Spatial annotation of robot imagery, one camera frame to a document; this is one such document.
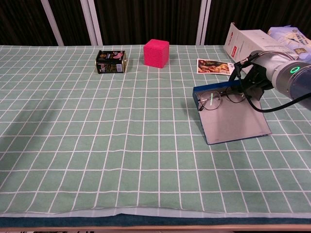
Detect metal frame eyeglasses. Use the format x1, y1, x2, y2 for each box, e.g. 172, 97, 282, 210
198, 88, 246, 111

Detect dark blue table underlay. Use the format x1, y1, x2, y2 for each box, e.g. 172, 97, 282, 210
0, 213, 311, 228

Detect light blue tissue pack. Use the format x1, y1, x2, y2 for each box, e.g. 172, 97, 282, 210
267, 24, 311, 64

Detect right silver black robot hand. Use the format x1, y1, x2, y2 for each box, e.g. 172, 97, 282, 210
234, 50, 293, 100

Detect printed photo card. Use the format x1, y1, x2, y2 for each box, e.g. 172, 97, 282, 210
196, 58, 237, 76

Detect white red carton box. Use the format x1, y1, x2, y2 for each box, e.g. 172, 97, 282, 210
224, 22, 296, 75

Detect blue glasses case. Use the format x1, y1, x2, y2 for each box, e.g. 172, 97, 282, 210
192, 80, 273, 146

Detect green checkered tablecloth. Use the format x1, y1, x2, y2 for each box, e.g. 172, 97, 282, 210
0, 44, 311, 218

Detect pink foam cube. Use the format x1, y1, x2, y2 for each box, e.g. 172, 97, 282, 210
143, 38, 170, 69

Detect black luncheon meat tin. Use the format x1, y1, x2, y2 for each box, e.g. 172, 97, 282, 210
95, 50, 128, 74

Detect white metal frame post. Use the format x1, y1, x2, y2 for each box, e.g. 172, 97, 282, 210
40, 0, 65, 46
195, 0, 212, 46
80, 0, 104, 46

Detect black pleated curtain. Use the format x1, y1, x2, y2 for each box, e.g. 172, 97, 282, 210
0, 0, 311, 46

